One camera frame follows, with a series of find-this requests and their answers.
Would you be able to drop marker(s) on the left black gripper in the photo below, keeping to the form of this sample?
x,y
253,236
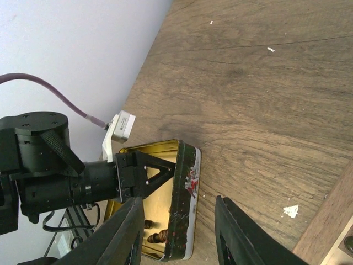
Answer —
x,y
92,182

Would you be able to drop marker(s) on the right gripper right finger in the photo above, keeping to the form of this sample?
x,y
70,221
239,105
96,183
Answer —
x,y
240,240

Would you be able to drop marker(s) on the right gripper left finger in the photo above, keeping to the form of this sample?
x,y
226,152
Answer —
x,y
117,241

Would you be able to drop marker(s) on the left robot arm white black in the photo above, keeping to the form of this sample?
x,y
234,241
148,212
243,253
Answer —
x,y
40,173

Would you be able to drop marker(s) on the gold tin with dark pieces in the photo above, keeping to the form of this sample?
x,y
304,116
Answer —
x,y
173,206

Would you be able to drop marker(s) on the wooden chess board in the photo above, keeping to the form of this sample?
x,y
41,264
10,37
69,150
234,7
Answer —
x,y
328,237

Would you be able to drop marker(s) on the dark piece in tin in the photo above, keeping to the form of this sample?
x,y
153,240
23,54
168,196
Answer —
x,y
160,237

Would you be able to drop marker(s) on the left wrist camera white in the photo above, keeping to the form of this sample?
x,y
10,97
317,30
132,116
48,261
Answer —
x,y
119,130

